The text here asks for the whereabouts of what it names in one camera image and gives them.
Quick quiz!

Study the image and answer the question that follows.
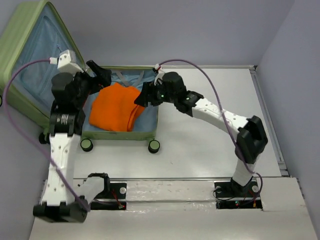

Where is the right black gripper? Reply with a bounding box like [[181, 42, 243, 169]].
[[134, 81, 177, 108]]

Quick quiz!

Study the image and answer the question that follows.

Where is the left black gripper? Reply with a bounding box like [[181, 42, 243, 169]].
[[70, 59, 112, 107]]

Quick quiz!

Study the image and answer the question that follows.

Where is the orange cloth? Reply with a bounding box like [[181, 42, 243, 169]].
[[89, 82, 145, 132]]

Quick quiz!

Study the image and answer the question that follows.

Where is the green hard-shell suitcase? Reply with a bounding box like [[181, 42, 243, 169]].
[[0, 0, 161, 154]]

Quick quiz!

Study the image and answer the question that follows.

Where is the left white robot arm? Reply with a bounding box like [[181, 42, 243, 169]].
[[33, 60, 112, 223]]

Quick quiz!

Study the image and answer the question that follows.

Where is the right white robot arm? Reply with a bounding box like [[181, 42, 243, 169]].
[[134, 72, 268, 196]]

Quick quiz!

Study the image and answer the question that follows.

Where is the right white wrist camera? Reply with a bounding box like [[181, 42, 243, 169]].
[[152, 63, 165, 86]]

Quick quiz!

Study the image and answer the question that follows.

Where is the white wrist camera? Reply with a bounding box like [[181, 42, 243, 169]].
[[152, 63, 165, 86], [57, 49, 83, 75]]

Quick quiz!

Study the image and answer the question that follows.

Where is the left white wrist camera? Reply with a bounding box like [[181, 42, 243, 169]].
[[57, 49, 83, 75]]

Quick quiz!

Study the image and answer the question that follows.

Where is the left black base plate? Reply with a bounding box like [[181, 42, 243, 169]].
[[90, 182, 127, 211]]

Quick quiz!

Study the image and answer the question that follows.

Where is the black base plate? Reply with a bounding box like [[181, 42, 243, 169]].
[[212, 181, 263, 210], [90, 182, 127, 211]]

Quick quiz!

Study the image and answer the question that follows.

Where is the aluminium rail across table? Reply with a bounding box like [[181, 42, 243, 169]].
[[43, 176, 236, 182]]

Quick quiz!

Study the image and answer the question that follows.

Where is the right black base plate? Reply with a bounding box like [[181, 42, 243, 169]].
[[212, 181, 263, 210]]

